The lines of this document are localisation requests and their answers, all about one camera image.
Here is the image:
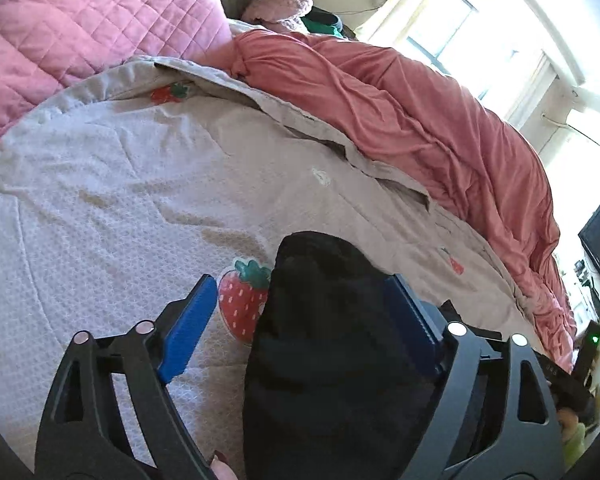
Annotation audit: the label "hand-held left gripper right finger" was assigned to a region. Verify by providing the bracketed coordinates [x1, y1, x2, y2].
[382, 274, 566, 480]

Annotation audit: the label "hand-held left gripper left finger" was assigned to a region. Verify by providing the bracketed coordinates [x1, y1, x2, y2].
[35, 274, 218, 480]

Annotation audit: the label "black sweater with orange cuffs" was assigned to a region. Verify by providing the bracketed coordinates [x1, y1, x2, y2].
[242, 231, 481, 480]

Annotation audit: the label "dark green clothes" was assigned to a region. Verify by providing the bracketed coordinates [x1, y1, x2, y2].
[300, 7, 348, 38]

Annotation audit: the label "person's right hand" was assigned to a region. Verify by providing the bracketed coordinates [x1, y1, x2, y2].
[555, 406, 588, 436]

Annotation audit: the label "person's left hand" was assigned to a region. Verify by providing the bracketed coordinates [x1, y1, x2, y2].
[207, 451, 246, 480]

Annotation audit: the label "light green garment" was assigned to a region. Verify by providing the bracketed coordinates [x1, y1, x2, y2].
[562, 425, 595, 468]

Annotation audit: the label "strawberry printed blanket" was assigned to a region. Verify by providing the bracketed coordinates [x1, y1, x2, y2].
[0, 55, 546, 471]

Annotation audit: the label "salmon pink duvet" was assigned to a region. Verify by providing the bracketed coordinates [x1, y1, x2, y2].
[230, 30, 578, 376]

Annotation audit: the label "bright window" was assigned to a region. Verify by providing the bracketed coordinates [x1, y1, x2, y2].
[405, 0, 546, 106]

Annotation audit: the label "pink quilted bedspread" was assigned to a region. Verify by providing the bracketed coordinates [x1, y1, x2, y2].
[0, 0, 233, 156]

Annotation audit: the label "small dusty pink pillow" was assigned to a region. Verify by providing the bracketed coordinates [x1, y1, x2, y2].
[242, 0, 315, 23]

